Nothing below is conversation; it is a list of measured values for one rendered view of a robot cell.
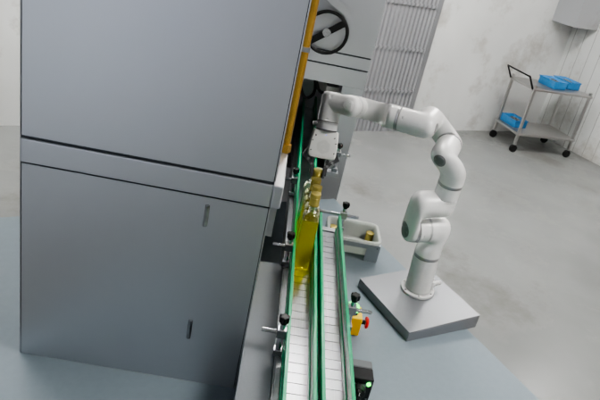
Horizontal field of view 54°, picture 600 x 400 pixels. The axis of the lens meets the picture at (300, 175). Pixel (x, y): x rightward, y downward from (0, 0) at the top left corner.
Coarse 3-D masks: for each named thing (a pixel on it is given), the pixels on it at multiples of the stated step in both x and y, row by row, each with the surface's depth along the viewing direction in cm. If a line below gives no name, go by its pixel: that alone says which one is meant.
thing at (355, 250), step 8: (344, 240) 239; (344, 248) 241; (352, 248) 241; (360, 248) 241; (368, 248) 240; (376, 248) 240; (352, 256) 242; (360, 256) 242; (368, 256) 242; (376, 256) 242
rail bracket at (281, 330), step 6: (282, 318) 157; (288, 318) 158; (282, 324) 158; (264, 330) 159; (270, 330) 159; (276, 330) 160; (282, 330) 159; (276, 336) 159; (282, 336) 159; (276, 342) 162; (276, 348) 162; (276, 354) 162
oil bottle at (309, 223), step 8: (304, 216) 196; (312, 216) 196; (304, 224) 197; (312, 224) 197; (304, 232) 198; (312, 232) 198; (296, 240) 204; (304, 240) 199; (312, 240) 199; (296, 248) 201; (304, 248) 201; (296, 256) 202; (304, 256) 202; (296, 264) 203; (304, 264) 203
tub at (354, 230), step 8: (336, 216) 253; (328, 224) 246; (336, 224) 254; (344, 224) 254; (352, 224) 254; (360, 224) 254; (368, 224) 254; (344, 232) 255; (352, 232) 255; (360, 232) 255; (376, 232) 249; (352, 240) 239; (360, 240) 239; (376, 240) 245
